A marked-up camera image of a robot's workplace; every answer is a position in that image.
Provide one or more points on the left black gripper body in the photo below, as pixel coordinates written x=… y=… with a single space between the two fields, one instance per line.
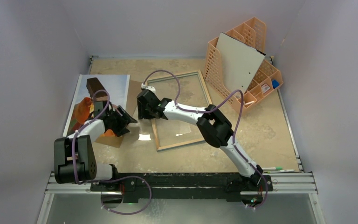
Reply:
x=118 y=123

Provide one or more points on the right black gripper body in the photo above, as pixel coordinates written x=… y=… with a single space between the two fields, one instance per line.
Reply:
x=143 y=106

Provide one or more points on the brown cardboard backing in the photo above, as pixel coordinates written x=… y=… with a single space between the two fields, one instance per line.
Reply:
x=131 y=104

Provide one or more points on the hot air balloon photo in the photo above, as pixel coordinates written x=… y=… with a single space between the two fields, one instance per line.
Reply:
x=91 y=88

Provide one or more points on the blue wooden picture frame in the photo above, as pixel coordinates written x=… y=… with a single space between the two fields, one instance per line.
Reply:
x=188 y=97

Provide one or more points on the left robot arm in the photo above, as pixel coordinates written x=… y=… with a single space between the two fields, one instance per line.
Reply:
x=74 y=159

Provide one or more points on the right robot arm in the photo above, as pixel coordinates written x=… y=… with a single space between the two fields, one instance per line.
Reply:
x=214 y=126

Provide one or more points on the grey board in organizer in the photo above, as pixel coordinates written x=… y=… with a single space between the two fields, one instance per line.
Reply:
x=240 y=62

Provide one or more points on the red white card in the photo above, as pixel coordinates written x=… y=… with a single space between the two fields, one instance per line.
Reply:
x=265 y=88

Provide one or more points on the orange plastic desk organizer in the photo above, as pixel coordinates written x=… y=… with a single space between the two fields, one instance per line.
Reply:
x=253 y=33

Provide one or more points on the blue item in organizer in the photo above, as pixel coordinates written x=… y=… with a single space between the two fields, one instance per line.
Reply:
x=275 y=84

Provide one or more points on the green marker pen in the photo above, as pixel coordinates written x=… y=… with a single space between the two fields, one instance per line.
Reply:
x=272 y=169

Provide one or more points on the white marker pen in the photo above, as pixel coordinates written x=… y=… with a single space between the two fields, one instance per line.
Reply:
x=283 y=171

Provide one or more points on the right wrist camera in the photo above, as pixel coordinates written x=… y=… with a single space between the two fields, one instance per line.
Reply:
x=147 y=87

